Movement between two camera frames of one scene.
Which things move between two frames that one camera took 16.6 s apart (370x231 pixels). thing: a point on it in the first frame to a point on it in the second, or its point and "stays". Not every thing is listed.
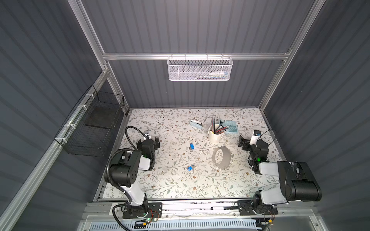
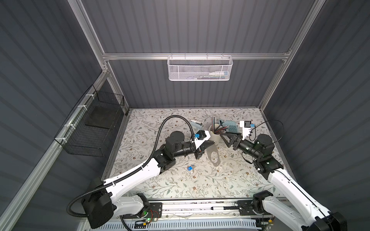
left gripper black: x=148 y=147 to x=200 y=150
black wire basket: x=89 y=129 stays
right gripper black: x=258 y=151 to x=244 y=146
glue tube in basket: x=225 y=73 stays
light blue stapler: x=195 y=124 stays
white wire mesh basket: x=200 y=68 stays
